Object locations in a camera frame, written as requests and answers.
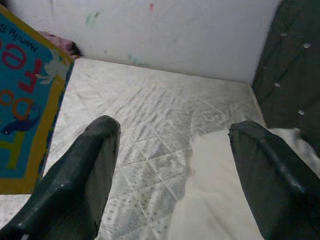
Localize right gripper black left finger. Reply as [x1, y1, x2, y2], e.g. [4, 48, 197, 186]
[0, 114, 121, 240]

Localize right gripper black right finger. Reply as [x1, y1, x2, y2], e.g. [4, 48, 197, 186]
[228, 120, 320, 240]

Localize white pillow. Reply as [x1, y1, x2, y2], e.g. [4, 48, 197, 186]
[166, 126, 320, 240]

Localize blue yellow children's book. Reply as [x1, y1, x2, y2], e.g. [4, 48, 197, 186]
[0, 4, 75, 195]

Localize white quilted mattress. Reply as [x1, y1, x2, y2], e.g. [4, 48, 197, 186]
[0, 56, 270, 240]

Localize dark tufted headboard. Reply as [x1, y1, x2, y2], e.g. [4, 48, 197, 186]
[251, 0, 320, 152]

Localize purple cartoon print blanket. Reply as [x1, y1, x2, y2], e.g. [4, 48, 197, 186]
[37, 30, 81, 58]

